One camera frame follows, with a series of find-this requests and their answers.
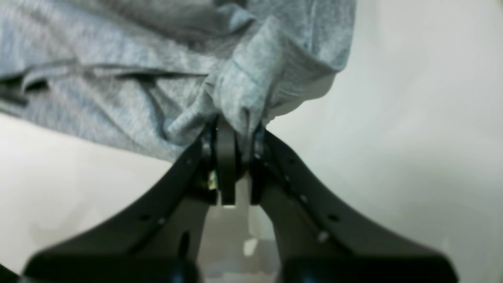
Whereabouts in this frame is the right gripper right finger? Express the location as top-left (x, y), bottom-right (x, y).
top-left (250, 126), bottom-right (458, 283)

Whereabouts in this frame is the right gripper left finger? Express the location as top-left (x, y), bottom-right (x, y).
top-left (22, 121), bottom-right (218, 283)

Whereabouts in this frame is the grey T-shirt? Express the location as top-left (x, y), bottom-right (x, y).
top-left (1, 0), bottom-right (357, 162)

